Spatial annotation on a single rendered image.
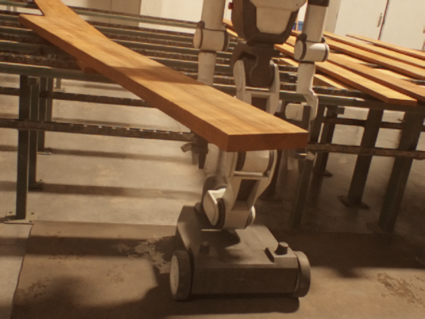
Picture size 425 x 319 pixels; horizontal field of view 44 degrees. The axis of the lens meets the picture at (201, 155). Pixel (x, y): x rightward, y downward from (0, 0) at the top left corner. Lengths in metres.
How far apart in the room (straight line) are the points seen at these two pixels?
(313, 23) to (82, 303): 1.47
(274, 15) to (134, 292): 1.27
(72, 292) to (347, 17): 7.27
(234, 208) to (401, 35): 7.29
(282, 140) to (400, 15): 7.90
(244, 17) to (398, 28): 7.25
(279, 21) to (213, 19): 0.26
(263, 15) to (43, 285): 1.41
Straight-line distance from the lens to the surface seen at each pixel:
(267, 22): 2.14
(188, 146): 2.16
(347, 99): 2.81
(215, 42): 2.12
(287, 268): 2.31
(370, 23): 9.05
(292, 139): 1.48
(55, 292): 2.29
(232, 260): 2.25
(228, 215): 2.36
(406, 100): 2.72
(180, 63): 3.15
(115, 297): 2.28
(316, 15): 2.28
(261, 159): 2.17
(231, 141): 1.35
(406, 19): 9.35
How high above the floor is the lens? 1.28
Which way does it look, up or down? 18 degrees down
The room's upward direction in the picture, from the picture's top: 8 degrees clockwise
